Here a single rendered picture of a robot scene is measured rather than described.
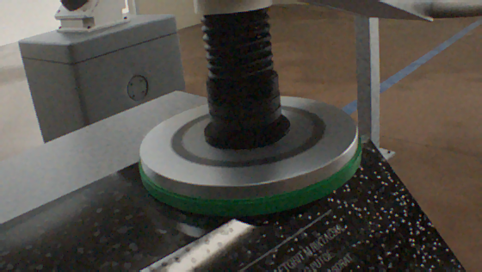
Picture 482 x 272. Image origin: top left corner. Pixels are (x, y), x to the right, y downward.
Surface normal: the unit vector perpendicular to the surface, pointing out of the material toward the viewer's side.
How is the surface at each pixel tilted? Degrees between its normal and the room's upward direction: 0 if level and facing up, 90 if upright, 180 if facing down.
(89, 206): 0
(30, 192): 0
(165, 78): 90
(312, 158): 0
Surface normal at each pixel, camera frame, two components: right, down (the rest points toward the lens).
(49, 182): -0.11, -0.92
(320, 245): 0.39, -0.49
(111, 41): 0.75, 0.18
